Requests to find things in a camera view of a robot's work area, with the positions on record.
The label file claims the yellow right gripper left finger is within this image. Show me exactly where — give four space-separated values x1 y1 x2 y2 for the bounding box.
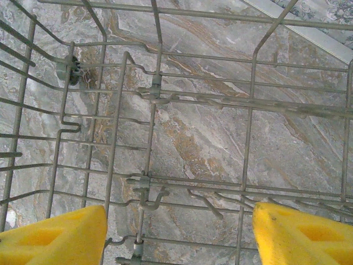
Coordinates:
0 204 108 265

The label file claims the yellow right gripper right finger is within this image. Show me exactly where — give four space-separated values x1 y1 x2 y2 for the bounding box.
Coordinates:
252 202 353 265

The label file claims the grey wire dish rack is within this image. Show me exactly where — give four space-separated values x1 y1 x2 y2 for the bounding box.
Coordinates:
0 0 353 265

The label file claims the aluminium table edge rail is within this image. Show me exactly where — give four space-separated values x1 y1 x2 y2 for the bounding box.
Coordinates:
244 0 353 63

